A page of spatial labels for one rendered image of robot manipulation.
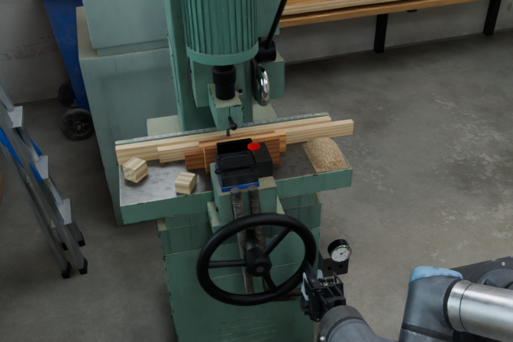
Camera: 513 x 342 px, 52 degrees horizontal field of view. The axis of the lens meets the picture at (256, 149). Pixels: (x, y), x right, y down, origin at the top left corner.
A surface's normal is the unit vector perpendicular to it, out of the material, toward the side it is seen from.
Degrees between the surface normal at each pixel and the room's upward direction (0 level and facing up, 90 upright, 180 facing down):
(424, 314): 42
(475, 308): 54
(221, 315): 90
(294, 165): 0
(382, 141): 0
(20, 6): 90
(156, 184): 0
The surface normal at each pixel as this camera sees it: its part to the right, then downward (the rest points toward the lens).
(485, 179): -0.03, -0.82
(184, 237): 0.22, 0.55
